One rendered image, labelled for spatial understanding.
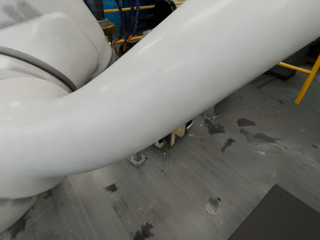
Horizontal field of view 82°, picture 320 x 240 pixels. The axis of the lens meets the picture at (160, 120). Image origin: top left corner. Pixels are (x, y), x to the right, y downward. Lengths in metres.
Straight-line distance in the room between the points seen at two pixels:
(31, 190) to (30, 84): 0.09
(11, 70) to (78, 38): 0.08
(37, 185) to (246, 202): 0.75
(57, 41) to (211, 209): 0.71
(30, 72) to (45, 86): 0.03
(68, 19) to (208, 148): 0.84
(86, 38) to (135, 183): 0.66
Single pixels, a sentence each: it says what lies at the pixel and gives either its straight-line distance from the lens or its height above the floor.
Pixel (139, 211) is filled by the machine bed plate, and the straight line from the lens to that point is 0.76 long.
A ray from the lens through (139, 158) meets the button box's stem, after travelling 0.88.
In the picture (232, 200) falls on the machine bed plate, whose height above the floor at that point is 0.80.
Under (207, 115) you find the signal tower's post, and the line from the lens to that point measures 1.16.
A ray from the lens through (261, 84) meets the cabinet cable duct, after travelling 3.60.
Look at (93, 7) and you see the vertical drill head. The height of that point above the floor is 1.36.
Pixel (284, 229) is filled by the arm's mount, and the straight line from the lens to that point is 0.80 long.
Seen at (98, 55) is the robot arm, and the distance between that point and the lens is 0.28.
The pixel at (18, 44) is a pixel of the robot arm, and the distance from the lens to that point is 0.24.
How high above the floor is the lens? 1.49
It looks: 38 degrees down
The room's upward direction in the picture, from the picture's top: straight up
